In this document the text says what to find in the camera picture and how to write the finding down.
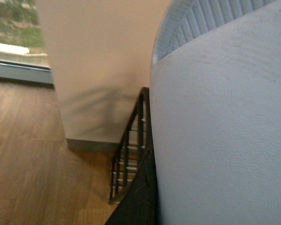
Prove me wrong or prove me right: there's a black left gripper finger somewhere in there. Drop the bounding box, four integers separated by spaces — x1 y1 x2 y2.
105 148 157 225

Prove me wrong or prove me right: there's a light blue slipper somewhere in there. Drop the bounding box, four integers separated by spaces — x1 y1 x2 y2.
150 0 281 225

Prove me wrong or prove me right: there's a black metal shoe rack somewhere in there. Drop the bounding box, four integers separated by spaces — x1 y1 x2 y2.
109 87 153 204

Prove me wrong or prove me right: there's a dark window frame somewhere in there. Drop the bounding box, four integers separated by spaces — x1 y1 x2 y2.
0 60 54 89

